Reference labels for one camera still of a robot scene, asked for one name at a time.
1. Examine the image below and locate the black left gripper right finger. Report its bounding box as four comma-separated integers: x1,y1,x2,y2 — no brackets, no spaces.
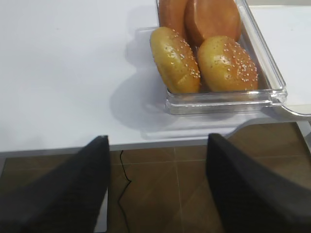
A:
206,133,311,233

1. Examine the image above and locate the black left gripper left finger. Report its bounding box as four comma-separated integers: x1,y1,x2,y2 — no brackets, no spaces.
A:
0,136,110,233

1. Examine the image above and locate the plain bun bottom half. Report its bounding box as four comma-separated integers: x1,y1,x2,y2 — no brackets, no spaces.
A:
158,0,188,40

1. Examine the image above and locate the right sesame bun top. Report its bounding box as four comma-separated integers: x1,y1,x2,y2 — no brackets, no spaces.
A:
197,36,259,92

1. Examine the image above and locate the sesame bun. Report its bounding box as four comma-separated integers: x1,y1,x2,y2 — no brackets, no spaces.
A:
197,36,259,92
150,27,201,94

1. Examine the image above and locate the clear plastic bun container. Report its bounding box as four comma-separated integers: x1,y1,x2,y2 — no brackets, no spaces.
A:
151,0,287,115

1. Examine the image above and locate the left sesame bun top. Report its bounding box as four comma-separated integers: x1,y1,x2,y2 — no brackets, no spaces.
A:
150,27,201,94

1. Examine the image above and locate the white metal serving tray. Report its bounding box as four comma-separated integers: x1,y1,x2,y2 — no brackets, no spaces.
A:
247,0,311,119

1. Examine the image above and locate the plain brown bun bottom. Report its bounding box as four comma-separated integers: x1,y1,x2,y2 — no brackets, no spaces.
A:
184,0,242,47

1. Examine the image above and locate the black floor cable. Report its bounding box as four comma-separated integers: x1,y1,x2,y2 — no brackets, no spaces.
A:
117,150,132,233

